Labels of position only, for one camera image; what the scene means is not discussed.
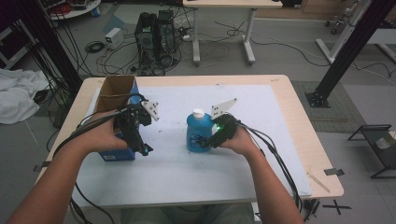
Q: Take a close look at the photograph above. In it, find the black tape cross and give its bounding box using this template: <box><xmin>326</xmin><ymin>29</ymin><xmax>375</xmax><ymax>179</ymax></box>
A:
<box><xmin>321</xmin><ymin>199</ymin><xmax>352</xmax><ymax>216</ymax></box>

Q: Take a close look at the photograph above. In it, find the grey floor mat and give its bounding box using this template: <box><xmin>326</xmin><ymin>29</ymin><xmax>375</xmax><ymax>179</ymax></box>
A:
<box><xmin>290</xmin><ymin>80</ymin><xmax>368</xmax><ymax>134</ymax></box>

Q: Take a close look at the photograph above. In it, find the small white box device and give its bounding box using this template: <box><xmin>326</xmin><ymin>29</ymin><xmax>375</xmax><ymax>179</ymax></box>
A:
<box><xmin>104</xmin><ymin>27</ymin><xmax>125</xmax><ymax>50</ymax></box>

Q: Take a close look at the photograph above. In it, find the white table mat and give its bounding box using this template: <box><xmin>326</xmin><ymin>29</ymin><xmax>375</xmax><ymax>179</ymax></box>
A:
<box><xmin>73</xmin><ymin>84</ymin><xmax>312</xmax><ymax>208</ymax></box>

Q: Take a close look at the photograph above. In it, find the coiled black cable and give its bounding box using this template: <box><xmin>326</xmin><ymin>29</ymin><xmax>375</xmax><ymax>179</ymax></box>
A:
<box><xmin>84</xmin><ymin>40</ymin><xmax>106</xmax><ymax>54</ymax></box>

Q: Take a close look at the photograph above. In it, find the grey tape strip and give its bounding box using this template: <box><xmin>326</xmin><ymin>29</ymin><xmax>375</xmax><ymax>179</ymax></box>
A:
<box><xmin>33</xmin><ymin>161</ymin><xmax>52</xmax><ymax>173</ymax></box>

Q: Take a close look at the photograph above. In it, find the white metal stand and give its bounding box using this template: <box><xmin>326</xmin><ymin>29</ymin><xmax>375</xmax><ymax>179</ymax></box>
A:
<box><xmin>316</xmin><ymin>0</ymin><xmax>396</xmax><ymax>64</ymax></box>

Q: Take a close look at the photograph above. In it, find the black wire rack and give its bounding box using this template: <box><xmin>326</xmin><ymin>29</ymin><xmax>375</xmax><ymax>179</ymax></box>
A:
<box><xmin>347</xmin><ymin>124</ymin><xmax>396</xmax><ymax>180</ymax></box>

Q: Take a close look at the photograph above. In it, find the person's left hand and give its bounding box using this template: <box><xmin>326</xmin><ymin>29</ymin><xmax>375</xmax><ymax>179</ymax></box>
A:
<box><xmin>74</xmin><ymin>109</ymin><xmax>129</xmax><ymax>155</ymax></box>

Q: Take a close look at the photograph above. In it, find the black metal post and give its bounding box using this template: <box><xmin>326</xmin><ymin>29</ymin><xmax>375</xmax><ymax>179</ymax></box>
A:
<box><xmin>6</xmin><ymin>0</ymin><xmax>84</xmax><ymax>94</ymax></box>
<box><xmin>304</xmin><ymin>0</ymin><xmax>396</xmax><ymax>109</ymax></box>

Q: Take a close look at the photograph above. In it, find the round white table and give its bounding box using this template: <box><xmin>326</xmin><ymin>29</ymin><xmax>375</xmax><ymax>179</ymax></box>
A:
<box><xmin>40</xmin><ymin>0</ymin><xmax>103</xmax><ymax>21</ymax></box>

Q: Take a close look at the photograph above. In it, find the black computer tower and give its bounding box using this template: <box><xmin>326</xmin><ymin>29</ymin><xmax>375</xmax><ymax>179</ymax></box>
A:
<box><xmin>157</xmin><ymin>9</ymin><xmax>179</xmax><ymax>64</ymax></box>
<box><xmin>134</xmin><ymin>11</ymin><xmax>160</xmax><ymax>75</ymax></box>

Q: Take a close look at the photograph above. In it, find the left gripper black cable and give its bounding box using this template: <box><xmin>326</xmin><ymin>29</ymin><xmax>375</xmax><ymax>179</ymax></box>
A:
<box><xmin>50</xmin><ymin>92</ymin><xmax>148</xmax><ymax>224</ymax></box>

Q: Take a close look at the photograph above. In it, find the white table leg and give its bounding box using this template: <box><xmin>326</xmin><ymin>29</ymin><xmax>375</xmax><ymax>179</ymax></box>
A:
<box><xmin>250</xmin><ymin>203</ymin><xmax>262</xmax><ymax>224</ymax></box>

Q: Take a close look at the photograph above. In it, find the person's right hand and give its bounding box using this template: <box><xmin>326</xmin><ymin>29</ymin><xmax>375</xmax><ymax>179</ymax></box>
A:
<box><xmin>219</xmin><ymin>125</ymin><xmax>262</xmax><ymax>157</ymax></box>

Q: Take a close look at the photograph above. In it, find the grey tape piece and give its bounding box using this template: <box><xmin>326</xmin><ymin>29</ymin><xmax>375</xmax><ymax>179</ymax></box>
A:
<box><xmin>323</xmin><ymin>167</ymin><xmax>346</xmax><ymax>177</ymax></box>

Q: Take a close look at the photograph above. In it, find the white cloth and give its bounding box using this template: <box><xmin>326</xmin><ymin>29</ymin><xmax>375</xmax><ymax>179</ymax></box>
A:
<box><xmin>0</xmin><ymin>68</ymin><xmax>50</xmax><ymax>125</ymax></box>

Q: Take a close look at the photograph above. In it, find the white-legged wooden desk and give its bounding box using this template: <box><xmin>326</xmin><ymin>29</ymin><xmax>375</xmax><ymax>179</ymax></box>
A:
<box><xmin>182</xmin><ymin>0</ymin><xmax>284</xmax><ymax>67</ymax></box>

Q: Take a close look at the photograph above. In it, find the long black floor cable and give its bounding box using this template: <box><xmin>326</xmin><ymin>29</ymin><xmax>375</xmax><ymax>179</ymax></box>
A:
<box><xmin>214</xmin><ymin>20</ymin><xmax>331</xmax><ymax>68</ymax></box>

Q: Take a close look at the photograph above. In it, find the black clamp under table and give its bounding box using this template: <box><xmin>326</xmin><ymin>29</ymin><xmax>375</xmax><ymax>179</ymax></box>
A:
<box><xmin>303</xmin><ymin>199</ymin><xmax>321</xmax><ymax>218</ymax></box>

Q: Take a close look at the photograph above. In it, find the blue cardboard box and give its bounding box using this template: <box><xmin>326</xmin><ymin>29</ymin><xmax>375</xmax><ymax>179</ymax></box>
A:
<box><xmin>92</xmin><ymin>74</ymin><xmax>142</xmax><ymax>162</ymax></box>

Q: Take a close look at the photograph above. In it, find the blue bottle with white cap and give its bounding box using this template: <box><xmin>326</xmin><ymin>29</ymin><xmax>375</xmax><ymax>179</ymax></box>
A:
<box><xmin>186</xmin><ymin>107</ymin><xmax>217</xmax><ymax>153</ymax></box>

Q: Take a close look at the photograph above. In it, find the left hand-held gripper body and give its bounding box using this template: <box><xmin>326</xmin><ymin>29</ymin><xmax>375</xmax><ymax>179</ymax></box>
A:
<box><xmin>117</xmin><ymin>100</ymin><xmax>160</xmax><ymax>151</ymax></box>

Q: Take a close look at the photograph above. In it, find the thin wooden stick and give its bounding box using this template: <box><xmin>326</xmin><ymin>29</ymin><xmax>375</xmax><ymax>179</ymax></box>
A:
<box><xmin>306</xmin><ymin>172</ymin><xmax>332</xmax><ymax>194</ymax></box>

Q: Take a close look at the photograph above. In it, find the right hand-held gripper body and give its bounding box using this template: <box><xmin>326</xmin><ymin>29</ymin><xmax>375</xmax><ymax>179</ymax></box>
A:
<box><xmin>205</xmin><ymin>98</ymin><xmax>241</xmax><ymax>149</ymax></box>

